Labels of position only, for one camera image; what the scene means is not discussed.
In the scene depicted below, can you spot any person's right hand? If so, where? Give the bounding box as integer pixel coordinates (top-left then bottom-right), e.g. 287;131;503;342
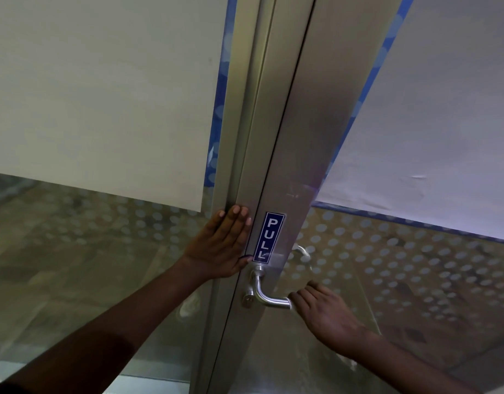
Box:
287;280;370;354

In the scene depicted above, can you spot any person's left hand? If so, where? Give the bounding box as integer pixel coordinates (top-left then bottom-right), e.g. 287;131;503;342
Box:
180;205;255;282

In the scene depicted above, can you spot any metal door handle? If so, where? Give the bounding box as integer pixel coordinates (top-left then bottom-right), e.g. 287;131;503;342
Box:
246;269;293;311

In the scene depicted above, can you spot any person's left forearm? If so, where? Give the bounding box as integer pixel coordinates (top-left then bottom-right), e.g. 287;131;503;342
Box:
3;258;215;390

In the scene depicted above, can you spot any person's right forearm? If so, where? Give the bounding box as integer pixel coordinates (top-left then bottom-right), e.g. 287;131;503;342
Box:
348;328;482;394

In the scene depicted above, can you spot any blue pull sign sticker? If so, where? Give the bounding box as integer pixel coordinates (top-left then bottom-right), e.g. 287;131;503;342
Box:
252;212;286;265

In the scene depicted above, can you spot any outer metal door lever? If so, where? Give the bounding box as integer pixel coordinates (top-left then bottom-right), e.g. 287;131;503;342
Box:
292;244;312;271

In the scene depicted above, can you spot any metal framed glass door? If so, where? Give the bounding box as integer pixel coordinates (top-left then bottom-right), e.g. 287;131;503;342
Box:
204;0;504;394

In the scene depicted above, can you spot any large white paper sheet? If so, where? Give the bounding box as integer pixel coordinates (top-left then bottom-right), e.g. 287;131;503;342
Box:
317;0;504;242
0;0;229;213

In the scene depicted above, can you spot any metal door frame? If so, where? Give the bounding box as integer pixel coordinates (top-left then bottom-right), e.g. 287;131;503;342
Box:
194;0;316;394

